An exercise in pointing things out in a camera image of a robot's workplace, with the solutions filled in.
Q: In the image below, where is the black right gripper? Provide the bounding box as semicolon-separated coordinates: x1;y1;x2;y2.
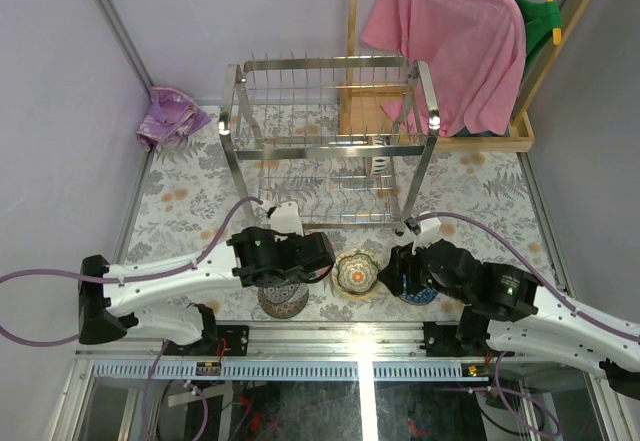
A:
374;234;470;304

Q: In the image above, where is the blue triangle patterned bowl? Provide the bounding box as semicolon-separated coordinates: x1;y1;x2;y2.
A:
399;288;438;306

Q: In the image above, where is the black white patterned bowl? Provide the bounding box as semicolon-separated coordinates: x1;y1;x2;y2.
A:
258;284;309;319

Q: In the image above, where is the striped white bowl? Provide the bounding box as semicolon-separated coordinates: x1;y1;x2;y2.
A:
366;137;389;177

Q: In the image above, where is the steel two-tier dish rack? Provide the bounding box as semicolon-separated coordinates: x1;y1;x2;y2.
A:
218;54;441;235

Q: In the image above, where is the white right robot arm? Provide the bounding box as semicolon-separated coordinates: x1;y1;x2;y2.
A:
378;240;639;399

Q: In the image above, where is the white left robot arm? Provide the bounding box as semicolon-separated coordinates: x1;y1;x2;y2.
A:
79;227;335;356

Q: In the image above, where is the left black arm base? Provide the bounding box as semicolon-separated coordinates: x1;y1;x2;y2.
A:
164;325;250;357

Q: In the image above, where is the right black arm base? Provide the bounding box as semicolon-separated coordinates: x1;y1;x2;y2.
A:
420;322;492;358

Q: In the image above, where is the yellow rimmed floral bowl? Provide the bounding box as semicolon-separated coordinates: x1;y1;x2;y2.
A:
330;248;382;300

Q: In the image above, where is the wooden clothes stand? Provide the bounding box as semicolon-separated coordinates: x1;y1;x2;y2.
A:
339;0;591;153

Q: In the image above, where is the purple crumpled cloth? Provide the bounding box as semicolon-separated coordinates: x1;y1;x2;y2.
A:
136;86;211;151

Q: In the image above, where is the pink t-shirt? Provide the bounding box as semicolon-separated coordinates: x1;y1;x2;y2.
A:
361;0;526;137

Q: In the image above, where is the green t-shirt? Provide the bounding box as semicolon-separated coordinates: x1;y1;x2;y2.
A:
515;0;563;73

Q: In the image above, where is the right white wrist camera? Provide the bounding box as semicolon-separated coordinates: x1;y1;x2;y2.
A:
405;217;441;255

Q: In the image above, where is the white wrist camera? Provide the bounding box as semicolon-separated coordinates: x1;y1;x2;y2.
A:
405;217;441;255
266;201;304;236

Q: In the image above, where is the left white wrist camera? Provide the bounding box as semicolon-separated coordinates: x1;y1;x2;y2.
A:
266;201;304;236

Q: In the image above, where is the aluminium rail frame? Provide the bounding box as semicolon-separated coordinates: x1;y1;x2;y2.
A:
51;154;639;440

